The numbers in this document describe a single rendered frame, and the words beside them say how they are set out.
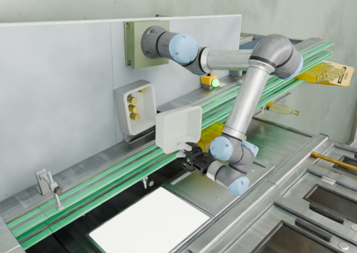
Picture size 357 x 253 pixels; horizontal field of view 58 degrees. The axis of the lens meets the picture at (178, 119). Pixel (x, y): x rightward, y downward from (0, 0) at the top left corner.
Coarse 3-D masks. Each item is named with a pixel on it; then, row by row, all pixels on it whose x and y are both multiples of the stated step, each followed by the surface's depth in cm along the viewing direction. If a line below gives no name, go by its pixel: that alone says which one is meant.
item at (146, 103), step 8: (136, 88) 149; (152, 88) 156; (136, 96) 159; (144, 96) 162; (152, 96) 158; (128, 104) 157; (136, 104) 160; (144, 104) 164; (152, 104) 160; (128, 112) 149; (144, 112) 166; (152, 112) 162; (128, 120) 151; (144, 120) 166; (152, 120) 164; (136, 128) 159; (144, 128) 159
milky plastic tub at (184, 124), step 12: (180, 108) 139; (192, 108) 137; (156, 120) 133; (168, 120) 139; (180, 120) 144; (192, 120) 146; (156, 132) 135; (168, 132) 141; (180, 132) 146; (192, 132) 147; (156, 144) 137; (168, 144) 139
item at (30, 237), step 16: (272, 96) 220; (160, 160) 162; (128, 176) 151; (144, 176) 151; (96, 192) 142; (112, 192) 141; (80, 208) 134; (48, 224) 127; (64, 224) 127; (32, 240) 120
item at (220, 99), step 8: (312, 48) 254; (320, 48) 252; (304, 56) 238; (232, 88) 193; (216, 96) 184; (224, 96) 184; (232, 96) 183; (200, 104) 176; (208, 104) 176; (216, 104) 175
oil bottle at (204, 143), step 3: (201, 138) 165; (204, 138) 164; (207, 138) 164; (198, 141) 163; (201, 141) 162; (204, 141) 162; (207, 141) 161; (210, 141) 161; (198, 144) 163; (201, 144) 161; (204, 144) 160; (207, 144) 160; (201, 147) 162; (204, 147) 161; (207, 147) 159; (204, 150) 162; (207, 150) 160; (207, 153) 162
